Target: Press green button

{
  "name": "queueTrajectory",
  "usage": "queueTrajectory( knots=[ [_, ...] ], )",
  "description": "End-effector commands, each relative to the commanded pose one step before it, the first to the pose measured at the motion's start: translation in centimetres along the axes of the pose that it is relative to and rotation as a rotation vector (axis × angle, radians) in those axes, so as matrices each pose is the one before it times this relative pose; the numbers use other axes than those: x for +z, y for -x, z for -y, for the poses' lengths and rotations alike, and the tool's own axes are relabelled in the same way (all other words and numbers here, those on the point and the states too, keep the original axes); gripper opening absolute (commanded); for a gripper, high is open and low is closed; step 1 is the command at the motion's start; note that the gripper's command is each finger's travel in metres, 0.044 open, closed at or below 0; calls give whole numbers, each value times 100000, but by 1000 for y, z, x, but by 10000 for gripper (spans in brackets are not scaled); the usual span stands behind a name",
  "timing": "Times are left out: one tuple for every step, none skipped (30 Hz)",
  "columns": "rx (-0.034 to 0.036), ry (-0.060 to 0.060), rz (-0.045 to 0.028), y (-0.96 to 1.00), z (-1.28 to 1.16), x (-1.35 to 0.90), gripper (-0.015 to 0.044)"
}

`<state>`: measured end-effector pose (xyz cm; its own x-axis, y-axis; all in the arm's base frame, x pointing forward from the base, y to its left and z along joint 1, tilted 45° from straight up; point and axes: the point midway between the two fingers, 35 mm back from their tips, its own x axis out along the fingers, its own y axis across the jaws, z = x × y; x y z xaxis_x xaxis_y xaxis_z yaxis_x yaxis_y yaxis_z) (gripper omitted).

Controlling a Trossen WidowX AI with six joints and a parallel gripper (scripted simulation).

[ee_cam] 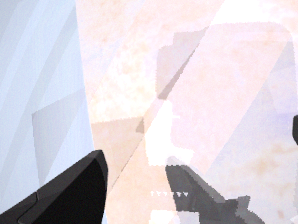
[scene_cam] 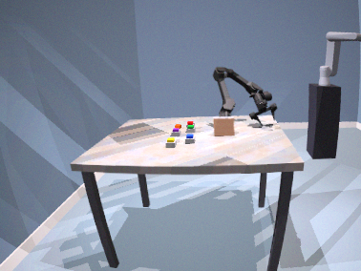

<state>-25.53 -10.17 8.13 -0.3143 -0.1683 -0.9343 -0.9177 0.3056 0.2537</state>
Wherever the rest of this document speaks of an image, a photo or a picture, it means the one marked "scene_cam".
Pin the blue button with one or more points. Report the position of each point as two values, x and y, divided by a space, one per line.
190 139

